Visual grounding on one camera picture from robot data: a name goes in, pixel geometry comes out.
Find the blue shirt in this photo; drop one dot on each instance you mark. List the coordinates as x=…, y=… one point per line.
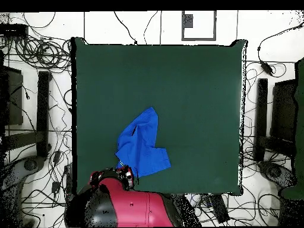
x=142, y=142

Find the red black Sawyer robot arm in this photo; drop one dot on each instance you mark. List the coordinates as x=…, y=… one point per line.
x=135, y=209

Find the flat black device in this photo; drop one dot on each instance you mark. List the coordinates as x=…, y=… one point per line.
x=13, y=30

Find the narrow black power strip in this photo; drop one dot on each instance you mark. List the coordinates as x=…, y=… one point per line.
x=68, y=182

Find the small black plug adapter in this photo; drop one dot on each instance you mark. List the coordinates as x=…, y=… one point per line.
x=55, y=187

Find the black stand bar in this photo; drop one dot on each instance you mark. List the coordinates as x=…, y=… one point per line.
x=43, y=114
x=261, y=114

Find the dark green table cloth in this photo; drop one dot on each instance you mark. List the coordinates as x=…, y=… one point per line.
x=190, y=95

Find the black box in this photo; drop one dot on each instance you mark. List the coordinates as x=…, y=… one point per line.
x=14, y=99
x=283, y=111

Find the small grey square plate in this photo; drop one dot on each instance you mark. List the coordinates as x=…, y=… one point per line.
x=188, y=21

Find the black power adapter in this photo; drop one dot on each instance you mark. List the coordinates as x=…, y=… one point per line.
x=266, y=67

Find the green cloth sheet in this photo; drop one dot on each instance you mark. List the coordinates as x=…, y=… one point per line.
x=299, y=118

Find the grey square floor frame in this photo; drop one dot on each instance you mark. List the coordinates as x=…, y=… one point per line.
x=199, y=38

